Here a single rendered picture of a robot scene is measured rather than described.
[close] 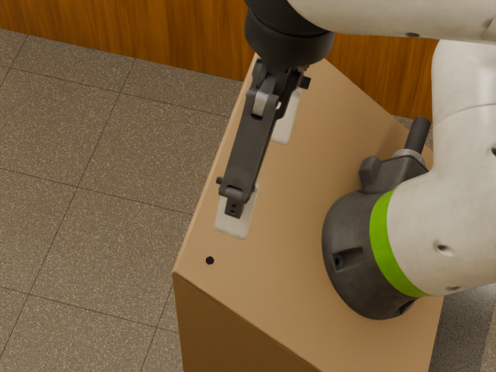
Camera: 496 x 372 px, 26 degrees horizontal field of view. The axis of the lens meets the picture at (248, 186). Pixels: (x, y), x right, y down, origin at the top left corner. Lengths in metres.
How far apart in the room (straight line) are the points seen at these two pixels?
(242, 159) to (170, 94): 1.90
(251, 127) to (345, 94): 0.42
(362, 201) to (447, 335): 0.26
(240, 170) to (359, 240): 0.30
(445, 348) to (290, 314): 0.30
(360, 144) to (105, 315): 1.27
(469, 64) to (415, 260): 0.21
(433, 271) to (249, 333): 0.20
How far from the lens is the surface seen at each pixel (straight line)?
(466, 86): 1.11
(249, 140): 0.88
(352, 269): 1.16
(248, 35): 0.88
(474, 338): 1.38
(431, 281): 1.12
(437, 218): 1.08
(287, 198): 1.16
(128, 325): 2.42
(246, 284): 1.10
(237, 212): 0.93
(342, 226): 1.17
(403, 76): 2.63
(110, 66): 2.85
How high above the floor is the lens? 2.15
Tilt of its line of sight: 56 degrees down
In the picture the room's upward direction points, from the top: straight up
